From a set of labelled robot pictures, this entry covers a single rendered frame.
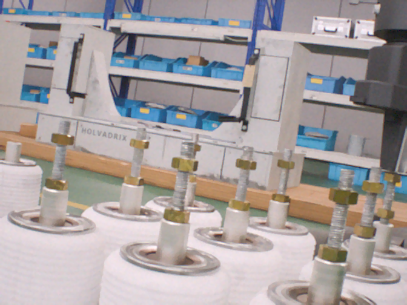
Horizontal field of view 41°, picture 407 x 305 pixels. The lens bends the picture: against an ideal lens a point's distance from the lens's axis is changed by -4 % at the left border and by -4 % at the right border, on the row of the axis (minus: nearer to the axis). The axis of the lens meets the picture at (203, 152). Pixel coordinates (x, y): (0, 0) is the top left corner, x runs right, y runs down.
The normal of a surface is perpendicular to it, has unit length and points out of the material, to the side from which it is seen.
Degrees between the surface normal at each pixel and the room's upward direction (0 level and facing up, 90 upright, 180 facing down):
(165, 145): 90
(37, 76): 90
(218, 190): 90
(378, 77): 90
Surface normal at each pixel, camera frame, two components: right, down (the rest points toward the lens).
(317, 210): -0.43, -0.02
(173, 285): 0.18, -0.47
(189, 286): 0.41, -0.43
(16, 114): 0.89, 0.17
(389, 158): -0.91, -0.12
